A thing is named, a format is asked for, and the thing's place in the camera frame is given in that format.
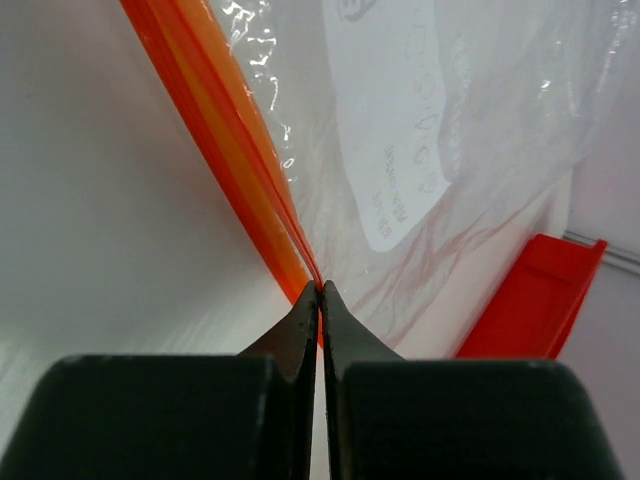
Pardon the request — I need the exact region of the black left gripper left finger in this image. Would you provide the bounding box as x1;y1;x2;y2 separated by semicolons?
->
1;284;319;479

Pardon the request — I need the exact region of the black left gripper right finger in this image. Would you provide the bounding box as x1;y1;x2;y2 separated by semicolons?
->
320;282;623;479

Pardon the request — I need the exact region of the clear zip top bag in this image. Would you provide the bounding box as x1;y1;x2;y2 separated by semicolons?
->
123;1;639;346

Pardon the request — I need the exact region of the red plastic tray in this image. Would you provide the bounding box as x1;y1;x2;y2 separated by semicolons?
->
455;234;607;360

